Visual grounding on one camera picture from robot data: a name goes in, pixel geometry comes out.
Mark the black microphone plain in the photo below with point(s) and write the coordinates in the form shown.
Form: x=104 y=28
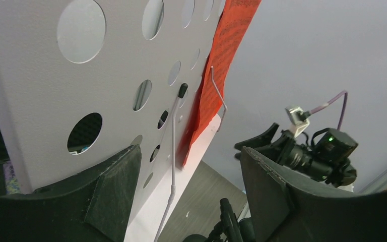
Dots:
x=233 y=230

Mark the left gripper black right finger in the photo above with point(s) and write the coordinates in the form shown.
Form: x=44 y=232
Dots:
x=286 y=206

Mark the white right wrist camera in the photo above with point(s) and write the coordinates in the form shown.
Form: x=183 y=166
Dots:
x=298 y=118

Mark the red sheet music right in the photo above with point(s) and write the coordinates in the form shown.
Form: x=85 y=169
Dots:
x=231 y=28

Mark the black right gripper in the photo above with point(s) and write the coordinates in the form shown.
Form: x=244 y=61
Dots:
x=326 y=159

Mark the lilac tripod music stand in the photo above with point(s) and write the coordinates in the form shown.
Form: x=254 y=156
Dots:
x=83 y=80

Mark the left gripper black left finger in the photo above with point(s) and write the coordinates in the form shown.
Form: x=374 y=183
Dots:
x=93 y=205

